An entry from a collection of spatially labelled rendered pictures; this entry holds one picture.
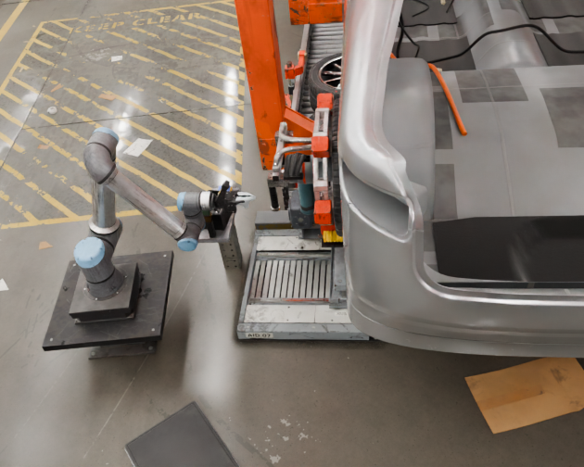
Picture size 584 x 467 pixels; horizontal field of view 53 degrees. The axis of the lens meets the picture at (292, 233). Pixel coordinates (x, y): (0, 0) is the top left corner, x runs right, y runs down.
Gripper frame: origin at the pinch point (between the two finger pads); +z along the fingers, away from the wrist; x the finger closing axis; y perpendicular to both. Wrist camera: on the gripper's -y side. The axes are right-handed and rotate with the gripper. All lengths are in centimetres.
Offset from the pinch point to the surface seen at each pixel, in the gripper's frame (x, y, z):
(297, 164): 1.0, -19.1, 22.9
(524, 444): 77, 83, 122
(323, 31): -297, 57, 16
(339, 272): -6, 60, 38
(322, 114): -25, -28, 33
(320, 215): 18.7, -4.3, 33.2
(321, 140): 2.2, -32.5, 34.6
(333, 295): 3, 68, 35
